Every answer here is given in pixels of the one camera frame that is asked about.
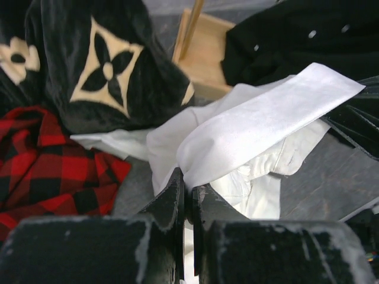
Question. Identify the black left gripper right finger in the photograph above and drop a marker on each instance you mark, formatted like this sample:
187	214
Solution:
229	248

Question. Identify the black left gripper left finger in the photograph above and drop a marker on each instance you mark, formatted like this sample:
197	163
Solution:
146	247

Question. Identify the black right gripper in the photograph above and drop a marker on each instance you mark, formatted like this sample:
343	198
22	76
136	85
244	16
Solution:
355	122

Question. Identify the white dress shirt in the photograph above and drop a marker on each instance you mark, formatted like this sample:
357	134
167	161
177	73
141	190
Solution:
242	143

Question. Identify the black button shirt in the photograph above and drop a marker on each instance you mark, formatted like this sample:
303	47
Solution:
284	39

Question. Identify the red black plaid shirt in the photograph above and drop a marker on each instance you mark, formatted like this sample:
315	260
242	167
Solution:
44	172

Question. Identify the wooden clothes rack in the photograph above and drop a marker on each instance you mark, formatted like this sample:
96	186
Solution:
199	49

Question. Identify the black beige patterned fleece blanket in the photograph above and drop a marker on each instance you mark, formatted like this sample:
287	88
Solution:
98	65

